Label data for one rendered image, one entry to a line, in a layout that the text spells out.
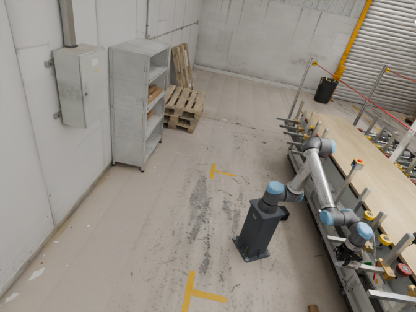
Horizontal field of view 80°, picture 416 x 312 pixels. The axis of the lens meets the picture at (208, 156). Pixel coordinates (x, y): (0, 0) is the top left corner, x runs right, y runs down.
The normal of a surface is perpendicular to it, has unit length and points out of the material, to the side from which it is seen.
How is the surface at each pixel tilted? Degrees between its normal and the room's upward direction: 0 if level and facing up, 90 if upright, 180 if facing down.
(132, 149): 90
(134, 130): 90
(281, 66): 90
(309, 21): 90
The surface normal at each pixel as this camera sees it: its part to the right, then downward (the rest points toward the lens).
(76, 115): -0.13, 0.51
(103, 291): 0.18, -0.83
